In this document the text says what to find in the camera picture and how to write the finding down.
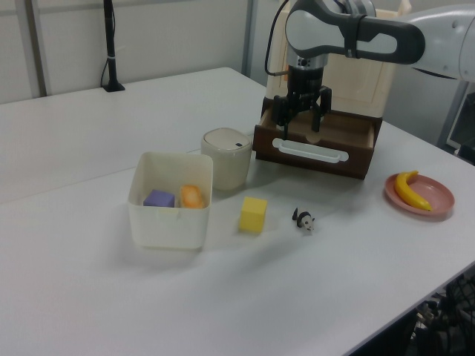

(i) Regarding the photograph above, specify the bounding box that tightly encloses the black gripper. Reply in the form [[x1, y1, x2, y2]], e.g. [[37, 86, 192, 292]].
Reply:
[[273, 65, 333, 139]]

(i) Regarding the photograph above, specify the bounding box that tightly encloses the dark brown wooden drawer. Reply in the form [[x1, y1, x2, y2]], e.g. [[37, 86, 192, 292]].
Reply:
[[253, 96, 383, 181]]

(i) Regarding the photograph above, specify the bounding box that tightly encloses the black and white panda toy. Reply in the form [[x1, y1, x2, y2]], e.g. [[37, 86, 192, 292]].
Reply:
[[291, 207, 317, 234]]

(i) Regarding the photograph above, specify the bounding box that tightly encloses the yellow toy banana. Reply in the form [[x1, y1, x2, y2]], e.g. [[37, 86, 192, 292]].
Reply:
[[393, 170, 433, 212]]

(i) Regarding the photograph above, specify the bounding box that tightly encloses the orange toy bread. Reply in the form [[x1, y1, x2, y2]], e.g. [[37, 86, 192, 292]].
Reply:
[[179, 184, 206, 210]]

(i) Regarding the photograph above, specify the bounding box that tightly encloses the light wooden cabinet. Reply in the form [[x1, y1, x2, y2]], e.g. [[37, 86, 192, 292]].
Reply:
[[266, 0, 410, 120]]

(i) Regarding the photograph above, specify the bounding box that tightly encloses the cream lidded trash can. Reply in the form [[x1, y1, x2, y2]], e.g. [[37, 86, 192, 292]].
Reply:
[[200, 128, 254, 191]]

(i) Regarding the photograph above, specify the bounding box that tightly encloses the yellow foam cube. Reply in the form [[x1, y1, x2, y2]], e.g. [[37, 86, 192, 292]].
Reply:
[[238, 197, 269, 234]]

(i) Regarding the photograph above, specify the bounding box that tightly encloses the pink plate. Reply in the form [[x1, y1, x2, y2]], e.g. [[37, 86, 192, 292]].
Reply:
[[384, 174, 456, 222]]

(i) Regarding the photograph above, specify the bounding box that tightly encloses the white square plastic bin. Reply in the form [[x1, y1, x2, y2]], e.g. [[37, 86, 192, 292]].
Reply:
[[127, 151, 214, 250]]

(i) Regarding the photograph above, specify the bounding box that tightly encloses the purple foam block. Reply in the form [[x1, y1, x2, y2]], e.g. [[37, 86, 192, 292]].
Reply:
[[142, 189, 176, 209]]

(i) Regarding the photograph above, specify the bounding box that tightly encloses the black pole stand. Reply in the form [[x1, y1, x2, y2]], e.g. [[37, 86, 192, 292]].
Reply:
[[100, 0, 126, 93]]

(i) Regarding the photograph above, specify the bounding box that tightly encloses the white drawer handle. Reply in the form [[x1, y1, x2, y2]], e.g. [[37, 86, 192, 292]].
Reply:
[[272, 137, 350, 164]]

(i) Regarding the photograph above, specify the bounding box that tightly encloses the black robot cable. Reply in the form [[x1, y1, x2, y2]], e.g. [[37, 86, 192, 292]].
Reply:
[[263, 0, 291, 77]]

